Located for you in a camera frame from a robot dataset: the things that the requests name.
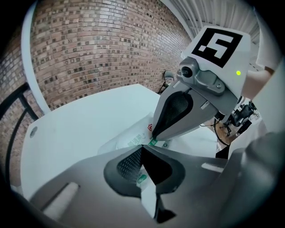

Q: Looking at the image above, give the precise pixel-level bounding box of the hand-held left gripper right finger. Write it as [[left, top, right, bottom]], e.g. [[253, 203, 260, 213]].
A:
[[142, 144, 249, 228]]

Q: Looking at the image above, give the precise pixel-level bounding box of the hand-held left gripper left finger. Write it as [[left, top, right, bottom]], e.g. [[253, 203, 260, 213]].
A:
[[28, 144, 156, 228]]

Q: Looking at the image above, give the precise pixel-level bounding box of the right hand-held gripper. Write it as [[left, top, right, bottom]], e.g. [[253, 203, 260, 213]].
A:
[[151, 25, 251, 142]]

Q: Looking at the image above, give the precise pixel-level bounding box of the white wet wipes pack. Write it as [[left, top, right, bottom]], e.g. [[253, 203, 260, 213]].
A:
[[98, 112, 174, 220]]

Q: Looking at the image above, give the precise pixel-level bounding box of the person's right forearm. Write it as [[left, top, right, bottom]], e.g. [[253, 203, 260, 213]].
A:
[[241, 66, 275, 101]]

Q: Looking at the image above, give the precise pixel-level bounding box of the dark folding chair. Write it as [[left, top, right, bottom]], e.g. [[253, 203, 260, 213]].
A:
[[157, 70, 177, 94]]

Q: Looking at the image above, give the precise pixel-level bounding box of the black office chair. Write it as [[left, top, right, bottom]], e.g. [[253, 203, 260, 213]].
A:
[[229, 101, 257, 136]]

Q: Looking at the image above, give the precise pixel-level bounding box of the black metal railing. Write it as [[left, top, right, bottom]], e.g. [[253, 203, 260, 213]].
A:
[[0, 83, 40, 179]]

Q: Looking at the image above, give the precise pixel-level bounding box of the person's white shirt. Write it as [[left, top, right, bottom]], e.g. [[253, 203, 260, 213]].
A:
[[253, 13, 285, 134]]

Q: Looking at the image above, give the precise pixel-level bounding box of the white pillar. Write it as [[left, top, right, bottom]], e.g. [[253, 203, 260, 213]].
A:
[[21, 0, 52, 114]]

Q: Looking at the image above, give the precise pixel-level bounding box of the black cable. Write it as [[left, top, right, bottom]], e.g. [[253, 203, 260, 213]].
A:
[[213, 117, 230, 147]]

